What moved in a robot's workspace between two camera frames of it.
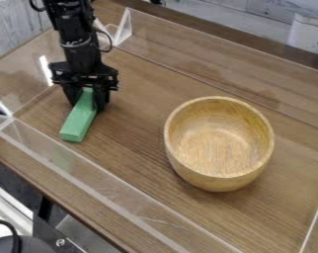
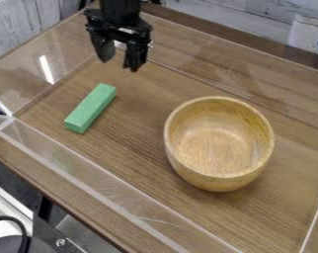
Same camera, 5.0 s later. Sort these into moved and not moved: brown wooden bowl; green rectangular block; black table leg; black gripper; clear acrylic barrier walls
Moved: green rectangular block; black gripper
Not moved: clear acrylic barrier walls; brown wooden bowl; black table leg
